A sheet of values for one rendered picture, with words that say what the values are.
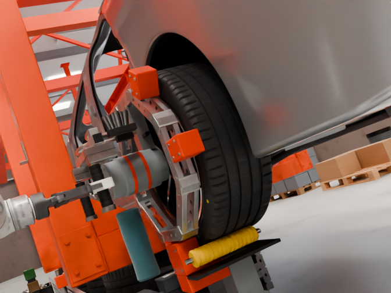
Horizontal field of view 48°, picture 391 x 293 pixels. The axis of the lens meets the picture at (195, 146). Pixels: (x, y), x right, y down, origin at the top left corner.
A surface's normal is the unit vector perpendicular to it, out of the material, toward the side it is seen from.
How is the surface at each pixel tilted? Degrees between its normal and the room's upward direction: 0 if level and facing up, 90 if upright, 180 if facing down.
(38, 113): 90
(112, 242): 90
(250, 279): 90
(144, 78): 125
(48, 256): 90
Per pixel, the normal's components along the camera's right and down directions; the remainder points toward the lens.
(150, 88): 0.50, 0.34
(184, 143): 0.37, -0.23
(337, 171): -0.89, 0.29
